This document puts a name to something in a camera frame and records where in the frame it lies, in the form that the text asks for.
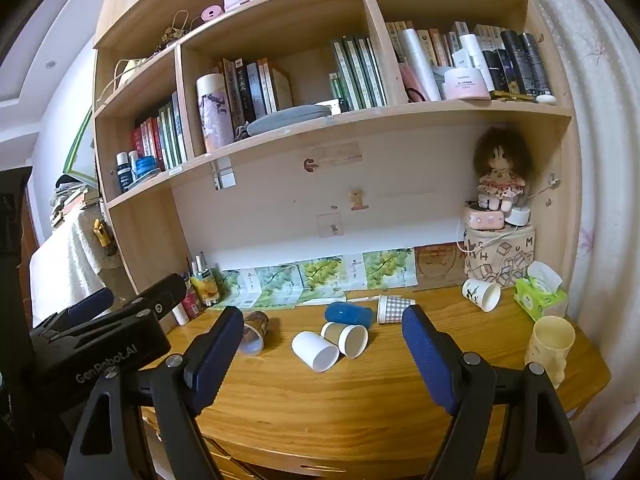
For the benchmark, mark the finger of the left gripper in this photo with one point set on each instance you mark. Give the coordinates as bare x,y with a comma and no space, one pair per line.
90,307

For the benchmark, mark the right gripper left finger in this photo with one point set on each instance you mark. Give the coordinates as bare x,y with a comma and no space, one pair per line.
110,441

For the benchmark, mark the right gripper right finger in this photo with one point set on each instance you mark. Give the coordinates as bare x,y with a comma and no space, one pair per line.
536,441

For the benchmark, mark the brown sleeve paper cup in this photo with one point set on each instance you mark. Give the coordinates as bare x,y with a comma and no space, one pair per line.
350,339

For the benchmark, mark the white cup with plant print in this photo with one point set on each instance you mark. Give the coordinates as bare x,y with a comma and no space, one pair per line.
483,294

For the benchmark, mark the brown clear plastic cup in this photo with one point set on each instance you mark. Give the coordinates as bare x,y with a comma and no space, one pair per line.
254,333

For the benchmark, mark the checkered paper cup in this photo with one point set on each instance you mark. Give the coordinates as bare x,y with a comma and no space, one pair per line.
391,308

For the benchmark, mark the plain white cup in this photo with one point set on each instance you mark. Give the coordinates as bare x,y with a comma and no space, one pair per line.
315,351

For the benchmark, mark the blue plastic cup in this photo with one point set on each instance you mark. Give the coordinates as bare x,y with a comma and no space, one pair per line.
350,314

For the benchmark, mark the cream yellow mug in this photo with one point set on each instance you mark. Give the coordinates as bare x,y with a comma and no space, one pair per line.
549,345

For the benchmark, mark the green tissue pack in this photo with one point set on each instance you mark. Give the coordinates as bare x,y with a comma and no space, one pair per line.
540,292

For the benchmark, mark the patterned storage box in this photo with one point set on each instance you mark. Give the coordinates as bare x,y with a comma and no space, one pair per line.
501,256

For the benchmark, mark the pink floral thermos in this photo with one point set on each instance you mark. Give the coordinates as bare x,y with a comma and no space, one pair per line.
214,111

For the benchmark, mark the pink small box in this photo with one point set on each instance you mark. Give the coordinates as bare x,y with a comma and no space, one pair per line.
480,219

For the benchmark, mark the grey flat pouch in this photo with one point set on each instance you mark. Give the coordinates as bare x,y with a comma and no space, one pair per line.
287,117

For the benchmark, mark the wooden bookshelf desk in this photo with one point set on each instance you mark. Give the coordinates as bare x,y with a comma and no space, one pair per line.
390,180

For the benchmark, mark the brown haired rag doll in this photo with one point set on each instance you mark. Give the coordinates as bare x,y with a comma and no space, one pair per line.
502,163

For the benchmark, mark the pink cream jar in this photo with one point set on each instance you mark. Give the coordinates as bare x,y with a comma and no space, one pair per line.
465,83

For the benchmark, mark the white curtain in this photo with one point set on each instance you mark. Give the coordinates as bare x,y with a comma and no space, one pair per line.
602,66

